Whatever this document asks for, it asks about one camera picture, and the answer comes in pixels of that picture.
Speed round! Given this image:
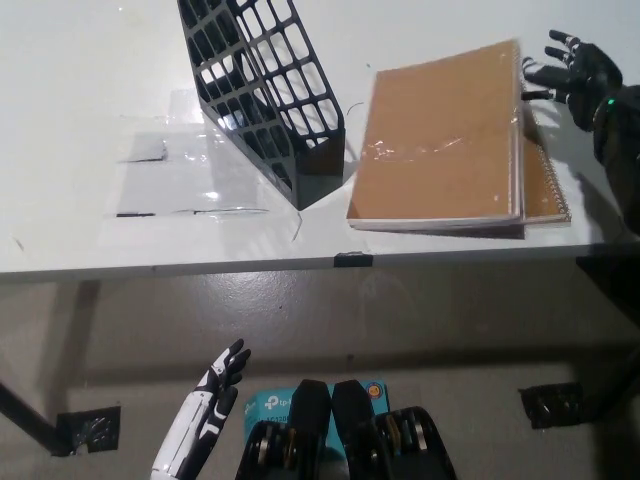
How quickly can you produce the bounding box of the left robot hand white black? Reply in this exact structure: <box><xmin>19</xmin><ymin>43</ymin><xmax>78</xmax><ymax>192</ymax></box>
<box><xmin>149</xmin><ymin>338</ymin><xmax>252</xmax><ymax>479</ymax></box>

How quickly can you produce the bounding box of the right robot hand black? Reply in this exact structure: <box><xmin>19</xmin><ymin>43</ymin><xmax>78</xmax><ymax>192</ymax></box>
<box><xmin>522</xmin><ymin>29</ymin><xmax>626</xmax><ymax>134</ymax></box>

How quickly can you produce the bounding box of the brown spiral notebook plastic-taped cover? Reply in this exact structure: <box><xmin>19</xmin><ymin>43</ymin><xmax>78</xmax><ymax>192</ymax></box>
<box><xmin>346</xmin><ymin>38</ymin><xmax>527</xmax><ymax>240</ymax></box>

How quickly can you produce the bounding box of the black lattice book holder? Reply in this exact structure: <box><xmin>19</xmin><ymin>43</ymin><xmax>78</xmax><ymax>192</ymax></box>
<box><xmin>175</xmin><ymin>0</ymin><xmax>346</xmax><ymax>211</ymax></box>

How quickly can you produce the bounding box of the teal tp-link box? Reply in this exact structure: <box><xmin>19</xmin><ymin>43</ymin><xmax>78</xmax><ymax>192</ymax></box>
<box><xmin>243</xmin><ymin>382</ymin><xmax>389</xmax><ymax>439</ymax></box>

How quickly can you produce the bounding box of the brown spiral notebook plain cover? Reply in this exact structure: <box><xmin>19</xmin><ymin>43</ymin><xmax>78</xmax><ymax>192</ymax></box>
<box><xmin>519</xmin><ymin>109</ymin><xmax>572</xmax><ymax>240</ymax></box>

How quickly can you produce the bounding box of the black diagonal table leg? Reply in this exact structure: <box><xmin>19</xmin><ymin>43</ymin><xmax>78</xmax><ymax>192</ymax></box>
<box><xmin>579</xmin><ymin>348</ymin><xmax>640</xmax><ymax>426</ymax></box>
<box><xmin>0</xmin><ymin>382</ymin><xmax>57</xmax><ymax>459</ymax></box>

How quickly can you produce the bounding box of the black tape on table edge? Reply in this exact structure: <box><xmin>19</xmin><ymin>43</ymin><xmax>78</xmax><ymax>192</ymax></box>
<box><xmin>333</xmin><ymin>251</ymin><xmax>375</xmax><ymax>268</ymax></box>

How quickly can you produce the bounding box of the clear plastic sheet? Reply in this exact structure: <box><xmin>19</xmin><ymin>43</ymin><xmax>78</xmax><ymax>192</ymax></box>
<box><xmin>102</xmin><ymin>89</ymin><xmax>301</xmax><ymax>221</ymax></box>

